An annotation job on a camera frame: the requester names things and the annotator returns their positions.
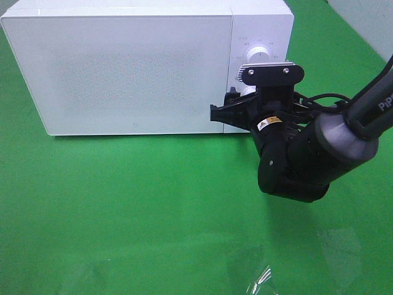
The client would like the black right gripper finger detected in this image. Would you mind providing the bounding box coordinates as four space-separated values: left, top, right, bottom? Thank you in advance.
210 103 250 131
224 87 255 106

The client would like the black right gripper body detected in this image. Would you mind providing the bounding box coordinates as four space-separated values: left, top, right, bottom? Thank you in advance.
245 86 316 130

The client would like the white microwave knob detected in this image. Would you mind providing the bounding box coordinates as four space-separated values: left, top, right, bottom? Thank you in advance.
241 86 256 96
246 45 271 64

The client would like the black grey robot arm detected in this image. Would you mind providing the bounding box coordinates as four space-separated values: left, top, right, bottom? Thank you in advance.
210 62 392 202

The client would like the white microwave oven body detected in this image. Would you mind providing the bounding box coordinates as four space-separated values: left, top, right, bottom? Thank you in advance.
1 1 294 133

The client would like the clear tape patch right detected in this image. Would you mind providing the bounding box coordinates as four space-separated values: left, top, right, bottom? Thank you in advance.
317 227 362 288

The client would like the clear tape patch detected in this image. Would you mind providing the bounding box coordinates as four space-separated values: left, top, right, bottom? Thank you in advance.
220 244 277 295
317 227 362 288

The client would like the clear tape patch near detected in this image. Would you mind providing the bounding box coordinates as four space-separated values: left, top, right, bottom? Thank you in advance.
220 244 277 295

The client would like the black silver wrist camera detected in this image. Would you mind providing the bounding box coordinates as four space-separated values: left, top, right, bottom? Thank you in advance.
237 62 305 87

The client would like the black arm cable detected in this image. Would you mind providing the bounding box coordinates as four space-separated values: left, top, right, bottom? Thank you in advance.
291 90 352 124

